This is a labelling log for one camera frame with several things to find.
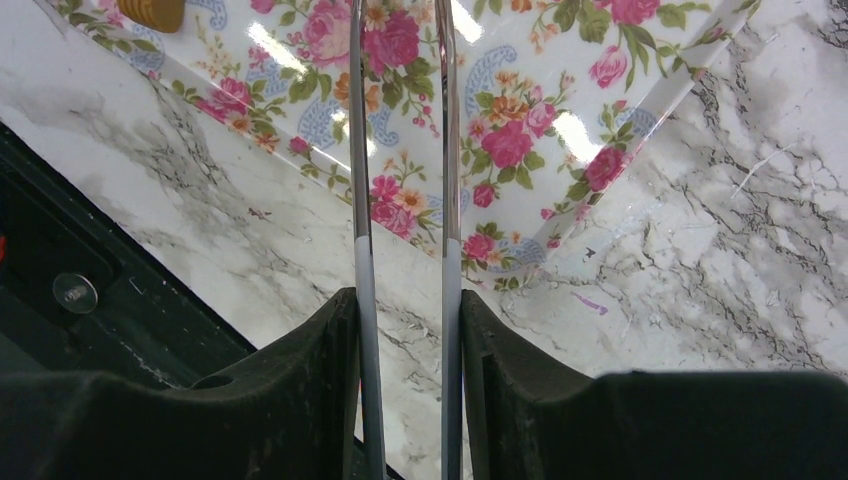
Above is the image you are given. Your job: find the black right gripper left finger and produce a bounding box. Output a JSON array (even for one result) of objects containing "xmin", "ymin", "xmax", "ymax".
[{"xmin": 1, "ymin": 287, "xmax": 360, "ymax": 479}]

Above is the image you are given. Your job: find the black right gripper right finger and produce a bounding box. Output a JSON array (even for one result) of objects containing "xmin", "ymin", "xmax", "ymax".
[{"xmin": 460, "ymin": 290, "xmax": 847, "ymax": 479}]

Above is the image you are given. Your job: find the small brown square chocolate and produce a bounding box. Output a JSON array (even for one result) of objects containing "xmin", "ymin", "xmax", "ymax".
[{"xmin": 117, "ymin": 0, "xmax": 186, "ymax": 34}]

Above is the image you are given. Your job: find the floral tray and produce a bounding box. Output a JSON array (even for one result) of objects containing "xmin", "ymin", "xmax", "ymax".
[{"xmin": 54, "ymin": 1, "xmax": 758, "ymax": 291}]

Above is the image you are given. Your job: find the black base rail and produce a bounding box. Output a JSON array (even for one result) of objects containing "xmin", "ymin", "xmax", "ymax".
[{"xmin": 1, "ymin": 127, "xmax": 253, "ymax": 389}]

